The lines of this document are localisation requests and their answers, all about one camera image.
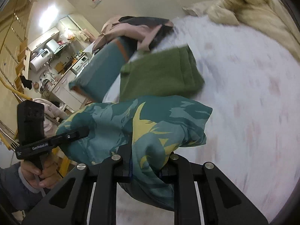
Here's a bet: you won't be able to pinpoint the pink black clothes pile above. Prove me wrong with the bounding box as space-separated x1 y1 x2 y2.
92 16 174 52

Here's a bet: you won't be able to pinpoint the left hand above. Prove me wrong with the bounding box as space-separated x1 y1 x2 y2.
20 153 62 189

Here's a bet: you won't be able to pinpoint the red wall ornament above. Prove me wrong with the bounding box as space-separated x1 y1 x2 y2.
91 0 103 9

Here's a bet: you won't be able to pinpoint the left forearm grey sleeve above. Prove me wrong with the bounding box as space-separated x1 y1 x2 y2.
0 163 43 214

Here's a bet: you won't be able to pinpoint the teal yellow patterned pants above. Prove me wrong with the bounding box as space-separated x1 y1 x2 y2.
56 95 213 211

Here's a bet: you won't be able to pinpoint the white bedside cabinet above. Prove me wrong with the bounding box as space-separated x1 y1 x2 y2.
46 51 95 111

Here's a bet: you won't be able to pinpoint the olive green folded garment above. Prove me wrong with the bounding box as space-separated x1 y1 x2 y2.
119 45 204 101

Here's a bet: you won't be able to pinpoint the cream rumpled quilt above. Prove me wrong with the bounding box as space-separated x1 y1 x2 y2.
206 0 300 63

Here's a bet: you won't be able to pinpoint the white water heater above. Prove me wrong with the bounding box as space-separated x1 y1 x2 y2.
29 48 52 73

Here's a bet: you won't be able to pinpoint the white floral bed sheet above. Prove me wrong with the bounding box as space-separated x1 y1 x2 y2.
103 14 300 225

